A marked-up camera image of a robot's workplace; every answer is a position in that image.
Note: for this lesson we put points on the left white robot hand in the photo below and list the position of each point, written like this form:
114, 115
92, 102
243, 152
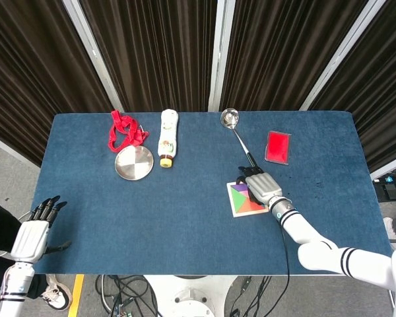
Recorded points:
29, 239

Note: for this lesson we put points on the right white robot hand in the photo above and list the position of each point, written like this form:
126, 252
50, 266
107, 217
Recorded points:
264, 186

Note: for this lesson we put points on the purple tangram piece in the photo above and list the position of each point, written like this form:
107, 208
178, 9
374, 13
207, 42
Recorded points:
239, 188

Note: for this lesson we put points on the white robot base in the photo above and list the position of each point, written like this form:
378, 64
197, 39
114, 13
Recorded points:
188, 294

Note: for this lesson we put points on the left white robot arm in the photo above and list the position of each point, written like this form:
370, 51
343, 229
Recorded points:
14, 287

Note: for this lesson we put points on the orange triangle tangram piece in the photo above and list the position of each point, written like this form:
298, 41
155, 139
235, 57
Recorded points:
250, 207

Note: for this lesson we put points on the green triangle tangram piece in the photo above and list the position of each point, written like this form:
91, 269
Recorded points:
238, 200

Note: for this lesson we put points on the wooden tangram puzzle tray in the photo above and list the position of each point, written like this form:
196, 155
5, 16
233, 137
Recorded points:
232, 213

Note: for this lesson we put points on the red rectangular card case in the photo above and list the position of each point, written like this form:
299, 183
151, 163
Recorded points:
278, 147

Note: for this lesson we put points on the white and black sneaker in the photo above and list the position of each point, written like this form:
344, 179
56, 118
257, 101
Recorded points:
57, 295

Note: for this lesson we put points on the yellow floor tape strip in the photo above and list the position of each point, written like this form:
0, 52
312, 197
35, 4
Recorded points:
76, 295

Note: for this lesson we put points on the stainless steel ladle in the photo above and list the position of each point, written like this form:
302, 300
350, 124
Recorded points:
230, 117

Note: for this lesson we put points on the blue table cloth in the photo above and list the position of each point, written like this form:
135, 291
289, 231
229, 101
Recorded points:
184, 224

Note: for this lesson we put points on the white bottle with yellow cap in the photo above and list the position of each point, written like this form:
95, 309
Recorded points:
168, 135

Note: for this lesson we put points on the black equipment with teal knobs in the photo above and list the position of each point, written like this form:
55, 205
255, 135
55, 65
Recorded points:
392, 191

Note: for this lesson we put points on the round stainless steel plate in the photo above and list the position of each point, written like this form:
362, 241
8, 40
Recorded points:
134, 163

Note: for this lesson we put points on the white shoe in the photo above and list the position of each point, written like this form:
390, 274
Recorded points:
391, 228

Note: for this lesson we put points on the dark brown pleated curtain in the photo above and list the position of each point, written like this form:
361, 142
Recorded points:
151, 53
277, 53
29, 72
379, 86

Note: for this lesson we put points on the white partition frame post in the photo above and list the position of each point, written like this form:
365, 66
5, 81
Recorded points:
343, 56
92, 56
219, 56

